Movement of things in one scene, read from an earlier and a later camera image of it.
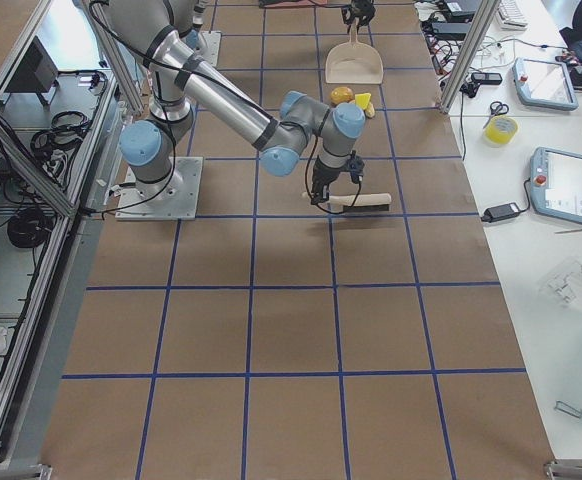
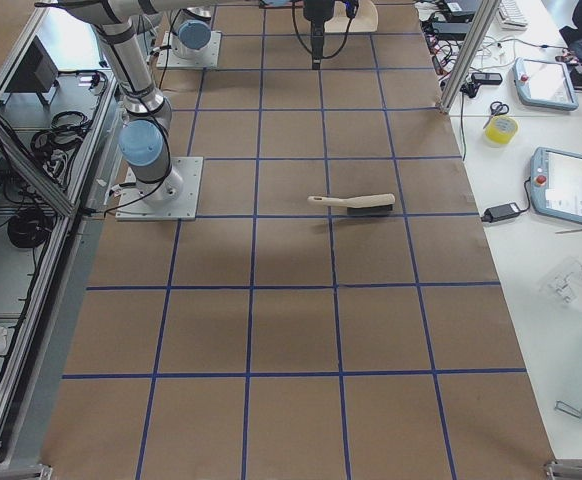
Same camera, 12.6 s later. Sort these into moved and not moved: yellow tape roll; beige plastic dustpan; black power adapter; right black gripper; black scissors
Moved: beige plastic dustpan; right black gripper
Not moved: yellow tape roll; black scissors; black power adapter
